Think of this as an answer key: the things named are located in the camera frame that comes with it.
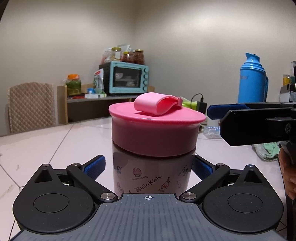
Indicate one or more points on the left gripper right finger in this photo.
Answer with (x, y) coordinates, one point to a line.
(212, 177)

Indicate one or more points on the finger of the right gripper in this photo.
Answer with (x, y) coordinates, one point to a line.
(258, 126)
(217, 112)

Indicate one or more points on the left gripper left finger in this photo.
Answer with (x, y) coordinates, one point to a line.
(85, 175)

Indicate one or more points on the pink Hello Kitty bottle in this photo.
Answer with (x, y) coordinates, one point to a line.
(146, 175)

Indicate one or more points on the pink bottle cap with strap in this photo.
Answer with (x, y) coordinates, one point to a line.
(155, 125)

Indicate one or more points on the person's right hand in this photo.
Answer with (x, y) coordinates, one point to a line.
(288, 173)

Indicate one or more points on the black power adapter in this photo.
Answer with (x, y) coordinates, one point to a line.
(201, 107)

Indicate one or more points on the green tissue box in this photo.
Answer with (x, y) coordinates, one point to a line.
(189, 104)

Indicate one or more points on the green cloth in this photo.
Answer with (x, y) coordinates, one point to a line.
(267, 151)

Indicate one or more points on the blue thermos flask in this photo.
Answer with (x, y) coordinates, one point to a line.
(253, 83)

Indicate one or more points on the wooden side shelf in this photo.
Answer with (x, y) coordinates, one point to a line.
(71, 110)

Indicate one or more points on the quilted beige chair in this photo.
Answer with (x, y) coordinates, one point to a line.
(31, 106)

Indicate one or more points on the orange lid pickle jar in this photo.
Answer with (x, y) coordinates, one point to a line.
(73, 84)

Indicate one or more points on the green white snack bag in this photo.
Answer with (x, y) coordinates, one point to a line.
(98, 81)

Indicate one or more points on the red chili jar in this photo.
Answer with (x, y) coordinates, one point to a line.
(138, 57)
(127, 57)

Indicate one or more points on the teal toaster oven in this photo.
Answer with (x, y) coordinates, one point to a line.
(122, 78)

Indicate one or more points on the yellow lid glass jar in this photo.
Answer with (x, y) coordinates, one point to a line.
(116, 54)

